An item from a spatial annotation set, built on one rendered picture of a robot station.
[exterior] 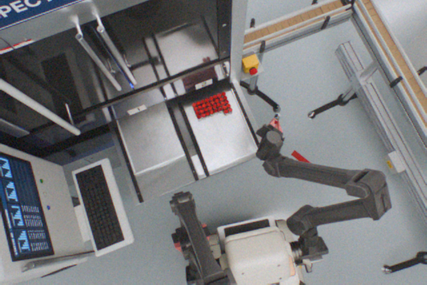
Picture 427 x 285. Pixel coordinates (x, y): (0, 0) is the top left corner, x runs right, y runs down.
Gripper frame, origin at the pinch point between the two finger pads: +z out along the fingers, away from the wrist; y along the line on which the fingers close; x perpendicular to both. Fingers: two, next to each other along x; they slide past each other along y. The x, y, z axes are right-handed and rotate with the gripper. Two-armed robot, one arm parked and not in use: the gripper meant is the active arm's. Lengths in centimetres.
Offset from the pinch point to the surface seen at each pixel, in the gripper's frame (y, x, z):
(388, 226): -133, 66, 51
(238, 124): 4.5, 32.2, 16.3
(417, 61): -87, 6, 139
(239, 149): -2.3, 35.2, 6.1
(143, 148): 36, 59, -9
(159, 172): 24, 58, -16
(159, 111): 40, 50, 9
